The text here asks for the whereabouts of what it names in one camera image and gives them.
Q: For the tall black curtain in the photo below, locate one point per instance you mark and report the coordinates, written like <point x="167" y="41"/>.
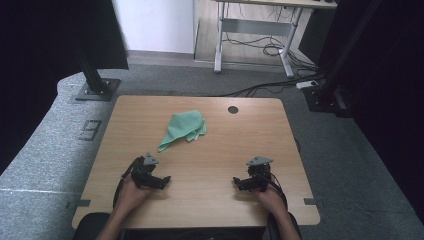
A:
<point x="393" y="100"/>

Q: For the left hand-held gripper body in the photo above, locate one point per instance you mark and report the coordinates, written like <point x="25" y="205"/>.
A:
<point x="141" y="171"/>

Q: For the black metal stand square base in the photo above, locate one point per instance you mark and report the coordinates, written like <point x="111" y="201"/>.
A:
<point x="96" y="88"/>

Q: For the green microfibre cloth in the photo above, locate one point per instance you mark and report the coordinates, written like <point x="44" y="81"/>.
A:
<point x="185" y="125"/>

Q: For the person's left hand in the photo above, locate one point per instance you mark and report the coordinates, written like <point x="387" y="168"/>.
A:
<point x="130" y="196"/>

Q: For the black box under desk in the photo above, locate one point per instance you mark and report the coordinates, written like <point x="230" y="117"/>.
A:
<point x="311" y="36"/>

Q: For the grey metal frame desk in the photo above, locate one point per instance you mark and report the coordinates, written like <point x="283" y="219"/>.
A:
<point x="255" y="26"/>

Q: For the black round table grommet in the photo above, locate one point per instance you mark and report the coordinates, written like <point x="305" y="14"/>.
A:
<point x="233" y="109"/>

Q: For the person's right hand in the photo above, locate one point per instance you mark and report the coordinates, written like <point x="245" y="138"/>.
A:
<point x="271" y="200"/>

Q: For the black slanted metal stand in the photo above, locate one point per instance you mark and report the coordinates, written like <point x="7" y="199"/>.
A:
<point x="328" y="80"/>

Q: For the wide black curtain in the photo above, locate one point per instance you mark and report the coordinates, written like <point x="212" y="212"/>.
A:
<point x="40" y="66"/>

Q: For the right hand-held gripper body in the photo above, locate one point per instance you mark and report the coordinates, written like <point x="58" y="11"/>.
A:
<point x="260" y="173"/>

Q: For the white power strip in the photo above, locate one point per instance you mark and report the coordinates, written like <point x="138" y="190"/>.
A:
<point x="306" y="84"/>

